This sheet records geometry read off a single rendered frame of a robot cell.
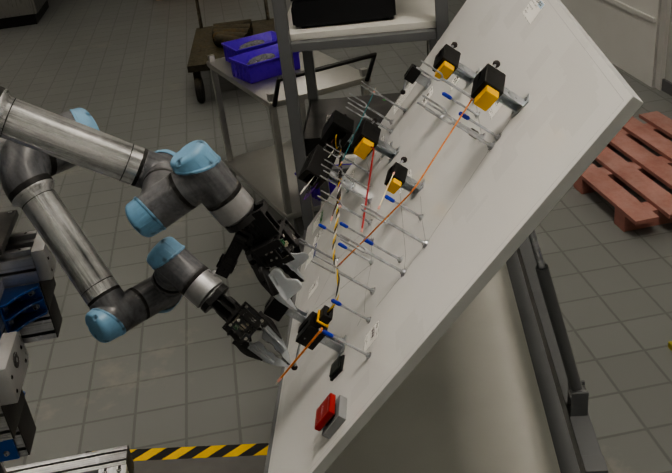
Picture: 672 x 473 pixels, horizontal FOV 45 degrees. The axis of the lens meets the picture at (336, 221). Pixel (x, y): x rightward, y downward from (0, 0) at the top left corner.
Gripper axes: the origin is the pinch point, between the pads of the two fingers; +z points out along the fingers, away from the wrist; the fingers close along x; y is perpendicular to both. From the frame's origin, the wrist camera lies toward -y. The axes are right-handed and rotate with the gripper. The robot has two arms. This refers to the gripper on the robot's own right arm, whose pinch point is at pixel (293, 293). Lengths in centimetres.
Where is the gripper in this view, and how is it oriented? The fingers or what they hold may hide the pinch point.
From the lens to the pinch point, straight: 157.5
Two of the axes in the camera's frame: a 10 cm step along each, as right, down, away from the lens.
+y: 8.2, -3.9, -4.1
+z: 5.5, 7.1, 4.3
